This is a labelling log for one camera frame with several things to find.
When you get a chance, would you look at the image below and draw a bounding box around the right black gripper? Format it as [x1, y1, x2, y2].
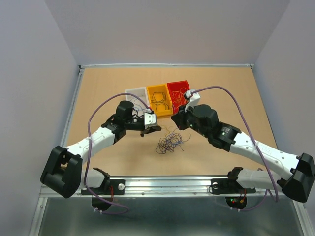
[171, 102, 210, 138]

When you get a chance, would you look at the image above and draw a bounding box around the wire bundle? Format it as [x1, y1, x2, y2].
[155, 127, 192, 155]

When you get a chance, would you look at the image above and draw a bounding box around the white plastic bin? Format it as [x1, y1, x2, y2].
[125, 87, 150, 116]

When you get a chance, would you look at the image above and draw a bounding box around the red plastic bin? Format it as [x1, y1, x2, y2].
[167, 80, 190, 114]

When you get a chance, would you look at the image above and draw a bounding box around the yellow plastic bin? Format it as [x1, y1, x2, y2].
[146, 84, 173, 118]

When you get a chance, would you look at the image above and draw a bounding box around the blue wire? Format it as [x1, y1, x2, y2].
[131, 98, 148, 114]

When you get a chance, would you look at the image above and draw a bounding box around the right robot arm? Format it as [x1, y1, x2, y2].
[171, 104, 315, 203]

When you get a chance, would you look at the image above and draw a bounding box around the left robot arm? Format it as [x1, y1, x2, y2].
[40, 100, 161, 198]

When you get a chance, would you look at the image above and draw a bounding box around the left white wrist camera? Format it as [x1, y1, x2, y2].
[144, 110, 158, 128]

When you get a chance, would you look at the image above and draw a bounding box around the aluminium front rail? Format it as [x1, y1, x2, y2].
[39, 175, 303, 197]

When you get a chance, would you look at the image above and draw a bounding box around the aluminium rail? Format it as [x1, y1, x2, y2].
[39, 175, 303, 197]
[79, 63, 253, 69]
[50, 68, 84, 177]

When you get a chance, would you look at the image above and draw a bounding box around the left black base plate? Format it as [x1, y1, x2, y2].
[91, 178, 126, 196]

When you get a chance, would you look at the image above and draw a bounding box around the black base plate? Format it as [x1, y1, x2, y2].
[210, 178, 256, 195]
[91, 178, 126, 196]

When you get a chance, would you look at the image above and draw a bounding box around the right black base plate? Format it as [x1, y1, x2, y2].
[210, 178, 256, 195]

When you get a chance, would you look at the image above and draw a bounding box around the aluminium back rail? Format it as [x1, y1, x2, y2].
[79, 63, 253, 69]

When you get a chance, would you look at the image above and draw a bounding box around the aluminium left side rail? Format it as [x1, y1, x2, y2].
[50, 68, 84, 177]

